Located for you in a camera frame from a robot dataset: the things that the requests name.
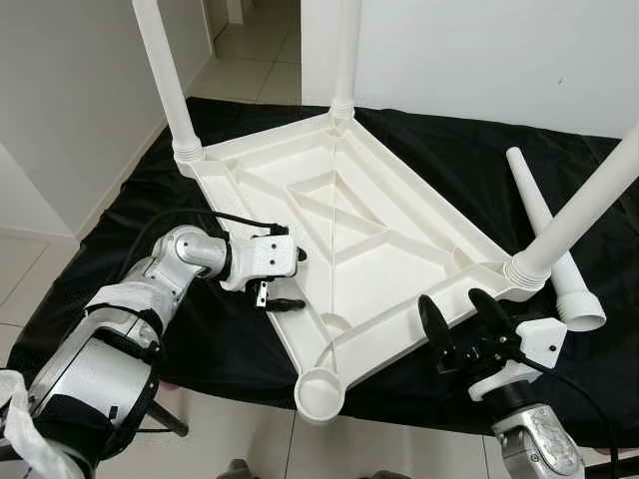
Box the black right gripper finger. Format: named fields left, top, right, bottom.
left=468, top=288, right=516, bottom=336
left=417, top=294, right=453, bottom=360

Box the white plastic children table top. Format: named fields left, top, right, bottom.
left=178, top=105, right=550, bottom=425

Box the white plastic table leg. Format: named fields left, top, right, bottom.
left=133, top=0, right=206, bottom=166
left=504, top=125, right=639, bottom=292
left=505, top=147, right=607, bottom=332
left=329, top=0, right=362, bottom=121

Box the black metal table leg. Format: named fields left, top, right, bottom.
left=148, top=397, right=191, bottom=440
left=584, top=454, right=639, bottom=479

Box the grey left robot foot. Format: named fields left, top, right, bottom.
left=218, top=459, right=257, bottom=479

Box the white plastic wrap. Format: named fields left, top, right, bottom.
left=0, top=369, right=81, bottom=479

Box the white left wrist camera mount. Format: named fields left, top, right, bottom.
left=222, top=232, right=301, bottom=292

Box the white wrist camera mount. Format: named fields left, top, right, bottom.
left=467, top=317, right=568, bottom=402
left=222, top=232, right=301, bottom=292

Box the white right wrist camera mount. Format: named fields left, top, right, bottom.
left=467, top=317, right=568, bottom=402

